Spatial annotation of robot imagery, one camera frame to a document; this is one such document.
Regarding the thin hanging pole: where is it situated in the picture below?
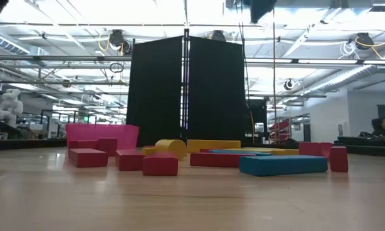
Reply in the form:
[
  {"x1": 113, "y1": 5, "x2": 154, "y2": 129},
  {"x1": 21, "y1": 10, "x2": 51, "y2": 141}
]
[{"x1": 271, "y1": 0, "x2": 278, "y2": 144}]

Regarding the red shelving unit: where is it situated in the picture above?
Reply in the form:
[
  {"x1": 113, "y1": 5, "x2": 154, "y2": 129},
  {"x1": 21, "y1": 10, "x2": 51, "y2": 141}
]
[{"x1": 268, "y1": 118, "x2": 292, "y2": 144}]

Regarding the black folding privacy screen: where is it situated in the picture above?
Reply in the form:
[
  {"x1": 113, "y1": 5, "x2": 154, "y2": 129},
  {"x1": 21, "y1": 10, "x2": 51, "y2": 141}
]
[{"x1": 125, "y1": 34, "x2": 246, "y2": 148}]

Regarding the blue wooden block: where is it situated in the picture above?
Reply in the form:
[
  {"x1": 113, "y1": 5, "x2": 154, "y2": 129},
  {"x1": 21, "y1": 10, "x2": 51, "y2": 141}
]
[
  {"x1": 208, "y1": 149, "x2": 273, "y2": 157},
  {"x1": 239, "y1": 155, "x2": 329, "y2": 177}
]

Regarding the yellow cylinder block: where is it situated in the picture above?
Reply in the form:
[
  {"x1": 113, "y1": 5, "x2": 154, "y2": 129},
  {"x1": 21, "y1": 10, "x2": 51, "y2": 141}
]
[{"x1": 154, "y1": 139, "x2": 188, "y2": 161}]

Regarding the red plastic bin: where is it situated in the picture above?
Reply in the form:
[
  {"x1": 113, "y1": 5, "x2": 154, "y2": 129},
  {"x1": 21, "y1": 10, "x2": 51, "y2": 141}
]
[{"x1": 65, "y1": 123, "x2": 140, "y2": 151}]

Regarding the white robot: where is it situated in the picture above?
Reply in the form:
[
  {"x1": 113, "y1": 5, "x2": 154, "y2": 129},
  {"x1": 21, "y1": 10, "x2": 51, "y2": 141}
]
[{"x1": 0, "y1": 89, "x2": 24, "y2": 128}]

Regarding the silver air duct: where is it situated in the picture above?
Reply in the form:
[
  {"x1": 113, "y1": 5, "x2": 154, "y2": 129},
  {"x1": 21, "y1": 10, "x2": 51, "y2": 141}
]
[
  {"x1": 0, "y1": 29, "x2": 51, "y2": 57},
  {"x1": 303, "y1": 62, "x2": 385, "y2": 96}
]

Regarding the yellow power cable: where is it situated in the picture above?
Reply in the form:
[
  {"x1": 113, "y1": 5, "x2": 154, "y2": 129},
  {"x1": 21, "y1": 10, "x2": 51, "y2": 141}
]
[{"x1": 245, "y1": 101, "x2": 256, "y2": 144}]

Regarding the black coiled cable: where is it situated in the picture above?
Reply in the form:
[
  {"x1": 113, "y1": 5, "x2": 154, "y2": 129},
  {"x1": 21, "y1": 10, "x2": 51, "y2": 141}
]
[{"x1": 109, "y1": 62, "x2": 124, "y2": 74}]

